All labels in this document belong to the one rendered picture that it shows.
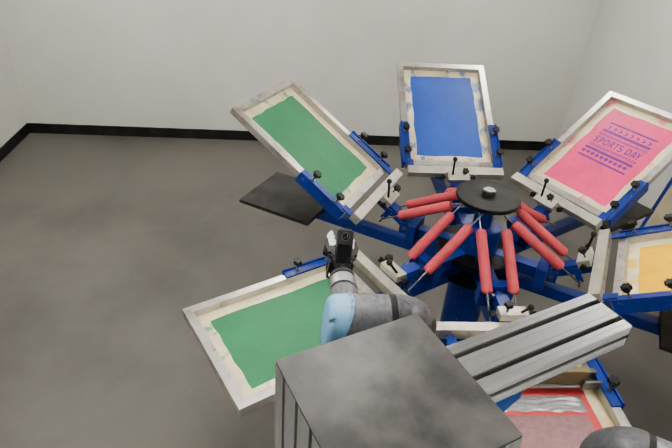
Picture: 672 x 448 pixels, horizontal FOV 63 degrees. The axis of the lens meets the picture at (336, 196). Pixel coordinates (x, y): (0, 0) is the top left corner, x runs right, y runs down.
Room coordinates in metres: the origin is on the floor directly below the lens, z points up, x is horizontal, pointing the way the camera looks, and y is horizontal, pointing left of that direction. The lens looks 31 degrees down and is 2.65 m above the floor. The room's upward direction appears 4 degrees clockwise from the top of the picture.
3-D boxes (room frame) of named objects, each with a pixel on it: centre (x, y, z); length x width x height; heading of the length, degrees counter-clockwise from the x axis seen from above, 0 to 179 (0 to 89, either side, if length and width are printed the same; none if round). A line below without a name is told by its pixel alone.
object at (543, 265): (2.32, -0.74, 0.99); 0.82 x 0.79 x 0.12; 5
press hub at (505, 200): (2.32, -0.74, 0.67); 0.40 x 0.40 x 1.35
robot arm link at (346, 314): (0.84, -0.06, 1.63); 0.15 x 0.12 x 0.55; 95
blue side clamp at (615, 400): (1.53, -1.08, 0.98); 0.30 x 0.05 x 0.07; 5
